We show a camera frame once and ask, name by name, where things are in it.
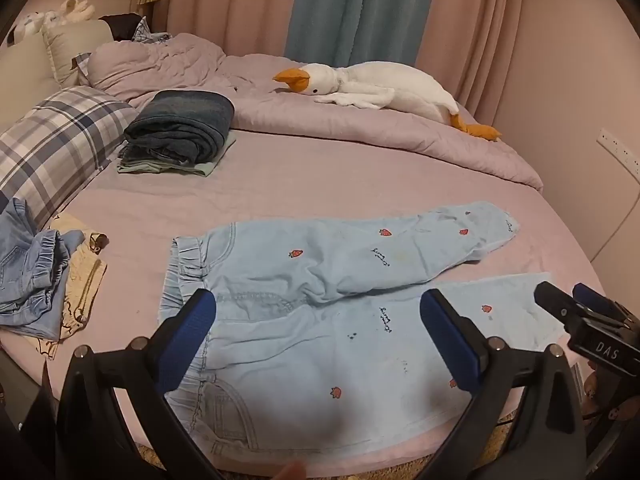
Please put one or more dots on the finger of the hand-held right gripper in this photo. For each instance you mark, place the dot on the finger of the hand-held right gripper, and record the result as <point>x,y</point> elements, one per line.
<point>552,302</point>
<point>592,297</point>

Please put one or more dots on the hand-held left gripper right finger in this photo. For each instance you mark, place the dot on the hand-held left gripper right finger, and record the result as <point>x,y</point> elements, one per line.
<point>450,345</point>

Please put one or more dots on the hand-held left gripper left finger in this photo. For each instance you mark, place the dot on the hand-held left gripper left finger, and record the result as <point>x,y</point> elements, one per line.
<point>187,340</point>

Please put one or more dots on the light blue strawberry print pants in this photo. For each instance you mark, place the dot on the light blue strawberry print pants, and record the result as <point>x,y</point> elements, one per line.
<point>325,360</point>

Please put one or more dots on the cream printed garment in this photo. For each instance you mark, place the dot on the cream printed garment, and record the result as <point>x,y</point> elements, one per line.
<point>85,285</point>

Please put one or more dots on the folded pale green garment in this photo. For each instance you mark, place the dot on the folded pale green garment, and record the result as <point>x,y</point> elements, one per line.
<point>211,166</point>

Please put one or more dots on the pile of blue denim clothes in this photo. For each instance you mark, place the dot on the pile of blue denim clothes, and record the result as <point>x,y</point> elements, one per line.
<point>25,260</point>

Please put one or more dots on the folded dark denim jeans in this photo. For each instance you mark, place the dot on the folded dark denim jeans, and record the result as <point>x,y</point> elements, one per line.
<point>185,120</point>

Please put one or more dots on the lilac quilt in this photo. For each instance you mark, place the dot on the lilac quilt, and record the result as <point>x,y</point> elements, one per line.
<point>350,130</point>

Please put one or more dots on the plaid pillow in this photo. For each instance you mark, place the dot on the plaid pillow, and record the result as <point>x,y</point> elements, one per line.
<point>60,135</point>

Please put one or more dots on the white goose plush toy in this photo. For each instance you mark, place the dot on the white goose plush toy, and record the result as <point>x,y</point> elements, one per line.
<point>390,85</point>

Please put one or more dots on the pink curtain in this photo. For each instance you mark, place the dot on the pink curtain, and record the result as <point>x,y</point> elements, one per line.
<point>230,0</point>
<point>525,35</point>

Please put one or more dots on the cream padded headboard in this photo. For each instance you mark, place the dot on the cream padded headboard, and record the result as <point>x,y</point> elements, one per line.
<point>20,80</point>

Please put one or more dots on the blue plaid shirt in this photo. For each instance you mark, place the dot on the blue plaid shirt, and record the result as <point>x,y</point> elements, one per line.
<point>150,32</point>

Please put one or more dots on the beige pillow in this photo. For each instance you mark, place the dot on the beige pillow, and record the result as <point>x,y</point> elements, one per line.
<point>70,47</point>

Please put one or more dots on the dark cloth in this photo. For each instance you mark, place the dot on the dark cloth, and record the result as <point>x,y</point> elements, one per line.
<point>120,25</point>

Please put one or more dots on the cream bunny plush toy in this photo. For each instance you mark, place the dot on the cream bunny plush toy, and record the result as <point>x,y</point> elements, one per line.
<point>76,10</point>

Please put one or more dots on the blue curtain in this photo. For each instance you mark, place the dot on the blue curtain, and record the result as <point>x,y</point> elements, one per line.
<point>360,5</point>

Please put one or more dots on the white wall socket strip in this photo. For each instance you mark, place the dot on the white wall socket strip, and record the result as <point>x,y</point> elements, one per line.
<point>620,152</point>

